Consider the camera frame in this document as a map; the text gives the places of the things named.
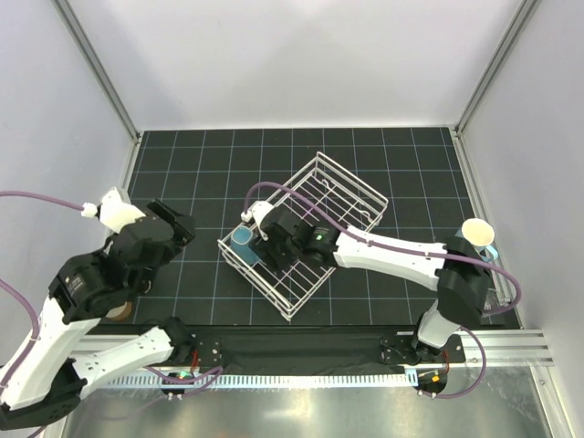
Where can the brown and cream cup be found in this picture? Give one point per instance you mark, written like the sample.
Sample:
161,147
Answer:
120,313

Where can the clear glass cup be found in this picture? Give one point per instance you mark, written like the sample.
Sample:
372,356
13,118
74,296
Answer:
494,304

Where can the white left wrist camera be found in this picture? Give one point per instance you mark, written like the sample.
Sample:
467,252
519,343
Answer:
115,210

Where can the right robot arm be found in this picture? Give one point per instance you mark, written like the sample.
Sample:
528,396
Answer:
453,270

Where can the teal cup cream inside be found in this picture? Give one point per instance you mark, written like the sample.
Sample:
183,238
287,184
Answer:
481,235

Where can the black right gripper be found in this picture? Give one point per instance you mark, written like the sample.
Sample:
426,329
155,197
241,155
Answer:
274,263

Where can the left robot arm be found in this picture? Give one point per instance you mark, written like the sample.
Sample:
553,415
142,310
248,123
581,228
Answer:
46,379

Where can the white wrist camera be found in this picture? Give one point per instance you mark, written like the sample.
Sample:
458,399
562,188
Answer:
256,212
115,210

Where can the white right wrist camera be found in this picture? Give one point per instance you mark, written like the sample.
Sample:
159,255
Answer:
256,212

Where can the aluminium frame rail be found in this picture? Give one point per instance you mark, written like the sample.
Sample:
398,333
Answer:
507,347

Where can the blue glazed ceramic mug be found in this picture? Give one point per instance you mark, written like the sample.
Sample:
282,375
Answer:
240,242

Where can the black grid mat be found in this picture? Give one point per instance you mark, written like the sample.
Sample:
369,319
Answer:
209,175

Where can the white slotted cable duct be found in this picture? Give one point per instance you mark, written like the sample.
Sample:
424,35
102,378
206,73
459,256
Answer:
148,380

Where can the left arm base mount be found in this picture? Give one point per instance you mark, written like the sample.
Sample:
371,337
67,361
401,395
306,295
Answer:
205,352

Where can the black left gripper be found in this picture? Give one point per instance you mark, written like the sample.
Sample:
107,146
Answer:
186,227

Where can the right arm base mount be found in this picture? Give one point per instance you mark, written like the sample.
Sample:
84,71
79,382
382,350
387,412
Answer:
399,349

